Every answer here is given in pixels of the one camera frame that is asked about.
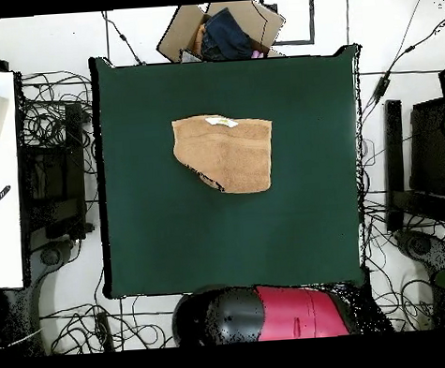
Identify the orange terry towel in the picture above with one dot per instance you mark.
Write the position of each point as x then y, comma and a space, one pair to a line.
224, 157

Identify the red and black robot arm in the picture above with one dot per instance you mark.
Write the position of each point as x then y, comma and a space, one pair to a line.
290, 315

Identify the black flat panel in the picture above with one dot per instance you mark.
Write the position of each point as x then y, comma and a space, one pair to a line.
428, 145

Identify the dark green table cloth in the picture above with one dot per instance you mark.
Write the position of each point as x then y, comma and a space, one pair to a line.
154, 233

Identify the pink cloth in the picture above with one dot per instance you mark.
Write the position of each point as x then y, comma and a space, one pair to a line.
257, 54

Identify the orange cloth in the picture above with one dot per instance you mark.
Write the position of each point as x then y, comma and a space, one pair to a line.
198, 39

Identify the dark blue jeans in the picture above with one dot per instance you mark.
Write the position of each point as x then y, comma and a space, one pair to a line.
228, 33

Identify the brown cardboard box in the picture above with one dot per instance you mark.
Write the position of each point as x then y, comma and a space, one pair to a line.
176, 36

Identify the black equipment rack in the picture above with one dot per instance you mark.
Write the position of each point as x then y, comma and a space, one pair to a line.
53, 183

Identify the black office chair base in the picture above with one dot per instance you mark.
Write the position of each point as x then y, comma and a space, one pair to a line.
50, 256
421, 245

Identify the black power strip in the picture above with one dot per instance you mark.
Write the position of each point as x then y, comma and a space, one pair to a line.
103, 330

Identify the white table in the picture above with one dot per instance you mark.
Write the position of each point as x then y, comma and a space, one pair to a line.
3, 223

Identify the black upright post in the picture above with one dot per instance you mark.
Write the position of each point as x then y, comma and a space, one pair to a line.
394, 143

